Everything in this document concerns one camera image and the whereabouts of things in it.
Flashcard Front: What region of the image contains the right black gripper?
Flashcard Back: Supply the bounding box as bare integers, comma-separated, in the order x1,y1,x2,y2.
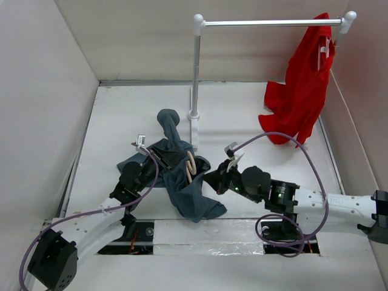
202,158,261,204

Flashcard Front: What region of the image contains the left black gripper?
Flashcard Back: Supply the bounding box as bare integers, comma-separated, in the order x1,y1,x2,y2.
135,145,186,192

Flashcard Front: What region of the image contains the blue grey t shirt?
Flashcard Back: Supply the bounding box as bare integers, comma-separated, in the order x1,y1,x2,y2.
109,109,227,222

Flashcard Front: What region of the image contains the beige wooden hanger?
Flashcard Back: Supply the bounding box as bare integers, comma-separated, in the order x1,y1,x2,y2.
186,151,197,184

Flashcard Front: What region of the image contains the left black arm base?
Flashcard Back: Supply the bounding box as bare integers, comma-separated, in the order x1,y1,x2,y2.
98,218,155,255

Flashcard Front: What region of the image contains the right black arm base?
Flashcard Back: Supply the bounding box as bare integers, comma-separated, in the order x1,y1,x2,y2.
258,217,320,256

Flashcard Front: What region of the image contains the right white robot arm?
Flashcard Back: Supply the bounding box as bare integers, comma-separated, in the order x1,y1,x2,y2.
203,160,387,244

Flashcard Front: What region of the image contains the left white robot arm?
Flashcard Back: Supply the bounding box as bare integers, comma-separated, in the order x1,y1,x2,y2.
27,146,186,290

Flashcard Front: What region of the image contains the red t shirt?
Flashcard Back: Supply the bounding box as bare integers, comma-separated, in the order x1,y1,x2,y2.
258,26,335,144

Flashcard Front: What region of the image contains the white hanger under red shirt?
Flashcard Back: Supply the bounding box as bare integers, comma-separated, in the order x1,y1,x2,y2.
317,36,332,71

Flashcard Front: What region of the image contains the white clothes rack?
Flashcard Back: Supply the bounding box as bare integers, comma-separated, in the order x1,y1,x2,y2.
187,11,357,151

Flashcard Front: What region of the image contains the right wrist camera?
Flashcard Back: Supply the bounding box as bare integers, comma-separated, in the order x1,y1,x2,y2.
224,142,245,171

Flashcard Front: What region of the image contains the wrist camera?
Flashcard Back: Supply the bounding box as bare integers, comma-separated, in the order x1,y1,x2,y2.
224,142,245,171
132,134,146,155

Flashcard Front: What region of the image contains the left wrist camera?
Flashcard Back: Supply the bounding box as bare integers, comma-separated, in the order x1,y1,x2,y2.
132,134,146,155

